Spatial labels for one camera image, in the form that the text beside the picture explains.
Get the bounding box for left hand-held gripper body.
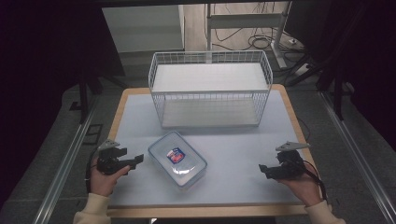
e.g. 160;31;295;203
96;139;128;175

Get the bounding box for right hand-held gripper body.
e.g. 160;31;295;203
275;141;308;181

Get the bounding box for clear plastic lidded container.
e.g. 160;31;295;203
147;130;209;189

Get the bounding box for white wire basket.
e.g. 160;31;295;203
148;49;275;130

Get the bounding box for person's left hand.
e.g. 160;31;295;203
89;158;132;198

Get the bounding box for person's right hand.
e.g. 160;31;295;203
277;161;324;208

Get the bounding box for pale blue table mat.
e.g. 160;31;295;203
107;90;309;208

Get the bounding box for black stand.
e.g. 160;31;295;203
285;54;348;121
77;69;106;125

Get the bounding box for white power strip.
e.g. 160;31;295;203
291;63;312;77

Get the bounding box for dark curtain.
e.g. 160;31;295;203
0;0;126;206
284;0;396;153

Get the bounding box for black floor frame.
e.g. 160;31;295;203
81;123;104;146

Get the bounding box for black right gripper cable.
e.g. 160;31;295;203
302;160;329;202

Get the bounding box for metal floor rail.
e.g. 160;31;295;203
319;91;396;224
32;101;98;224

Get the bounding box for black floor cables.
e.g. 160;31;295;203
214;27;307;64

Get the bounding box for white metal desk frame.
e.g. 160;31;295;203
205;1;293;70

